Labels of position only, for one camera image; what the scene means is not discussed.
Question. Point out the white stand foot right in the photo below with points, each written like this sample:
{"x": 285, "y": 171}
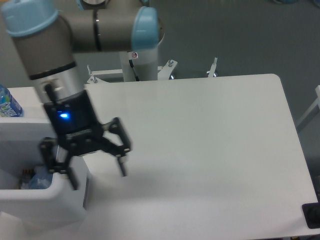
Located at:
{"x": 212, "y": 72}

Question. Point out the clear plastic water bottle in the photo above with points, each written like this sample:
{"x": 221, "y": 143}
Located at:
{"x": 42, "y": 179}

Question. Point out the black clamp on table edge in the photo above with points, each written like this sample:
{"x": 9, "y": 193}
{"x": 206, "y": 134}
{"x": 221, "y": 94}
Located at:
{"x": 311, "y": 213}

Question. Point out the blue labelled water bottle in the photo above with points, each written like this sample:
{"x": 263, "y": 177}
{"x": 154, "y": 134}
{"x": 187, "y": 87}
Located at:
{"x": 9, "y": 107}

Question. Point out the white stand foot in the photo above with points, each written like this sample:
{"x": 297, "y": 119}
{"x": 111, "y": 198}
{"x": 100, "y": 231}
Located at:
{"x": 104, "y": 76}
{"x": 212, "y": 72}

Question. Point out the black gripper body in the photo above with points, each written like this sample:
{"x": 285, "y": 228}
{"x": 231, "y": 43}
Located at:
{"x": 75, "y": 124}

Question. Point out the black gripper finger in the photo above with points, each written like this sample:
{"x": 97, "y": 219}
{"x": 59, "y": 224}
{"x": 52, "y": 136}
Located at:
{"x": 53, "y": 165}
{"x": 116, "y": 142}

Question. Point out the blue yellow snack packet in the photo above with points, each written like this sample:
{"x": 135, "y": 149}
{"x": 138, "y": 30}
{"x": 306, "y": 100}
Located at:
{"x": 25, "y": 178}

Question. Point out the white stand foot left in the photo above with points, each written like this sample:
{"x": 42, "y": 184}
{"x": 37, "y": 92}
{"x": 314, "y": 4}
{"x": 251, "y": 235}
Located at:
{"x": 104, "y": 76}

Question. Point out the white plastic trash can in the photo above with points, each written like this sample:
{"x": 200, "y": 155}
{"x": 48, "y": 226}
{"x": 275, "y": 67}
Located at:
{"x": 19, "y": 150}

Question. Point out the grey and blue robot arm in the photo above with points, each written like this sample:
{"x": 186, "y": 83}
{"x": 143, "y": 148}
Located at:
{"x": 46, "y": 40}

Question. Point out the white metal frame at right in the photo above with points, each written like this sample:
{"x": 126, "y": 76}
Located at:
{"x": 310, "y": 113}

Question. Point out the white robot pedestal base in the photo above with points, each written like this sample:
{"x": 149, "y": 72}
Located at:
{"x": 142, "y": 65}

